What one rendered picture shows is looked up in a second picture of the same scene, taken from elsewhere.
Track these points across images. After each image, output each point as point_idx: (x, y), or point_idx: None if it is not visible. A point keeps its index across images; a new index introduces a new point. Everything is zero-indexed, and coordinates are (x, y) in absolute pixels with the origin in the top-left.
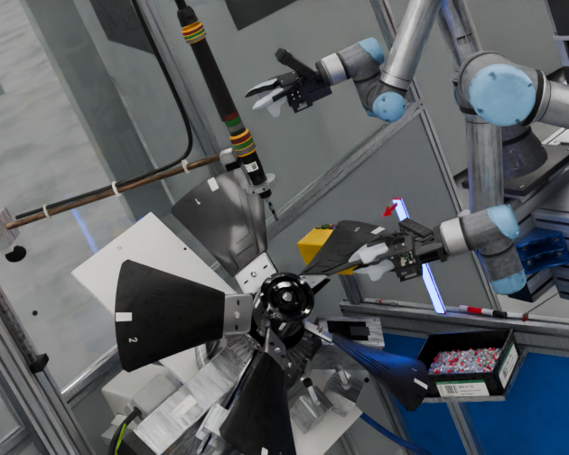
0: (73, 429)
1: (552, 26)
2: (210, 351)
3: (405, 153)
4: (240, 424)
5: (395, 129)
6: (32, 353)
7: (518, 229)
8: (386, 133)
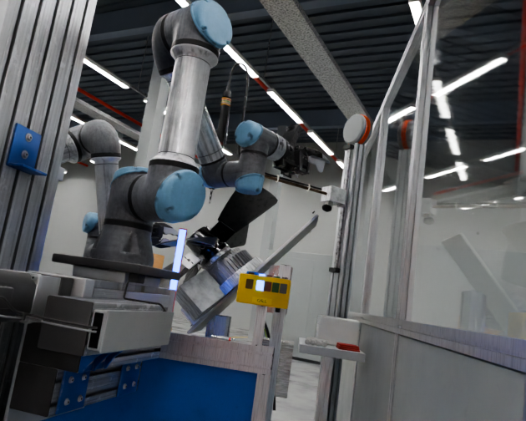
0: (332, 313)
1: (71, 114)
2: None
3: (487, 418)
4: None
5: (485, 352)
6: (335, 263)
7: (83, 228)
8: (483, 346)
